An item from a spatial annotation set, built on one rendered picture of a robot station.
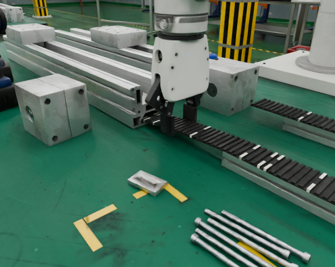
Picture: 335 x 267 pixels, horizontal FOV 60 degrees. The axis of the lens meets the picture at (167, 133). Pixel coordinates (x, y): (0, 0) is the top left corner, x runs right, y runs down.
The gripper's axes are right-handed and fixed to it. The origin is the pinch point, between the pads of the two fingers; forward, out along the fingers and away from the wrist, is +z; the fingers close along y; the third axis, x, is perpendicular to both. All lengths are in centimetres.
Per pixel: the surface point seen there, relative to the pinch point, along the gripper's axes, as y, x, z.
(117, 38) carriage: 13.5, 40.1, -8.1
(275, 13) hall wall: 789, 423, 58
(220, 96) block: 14.0, 1.6, -0.8
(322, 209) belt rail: -1.9, -27.4, 2.0
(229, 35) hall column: 281, 198, 38
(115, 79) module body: -4.1, 14.3, -5.3
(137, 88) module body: -3.3, 8.1, -4.8
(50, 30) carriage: 4, 65, -9
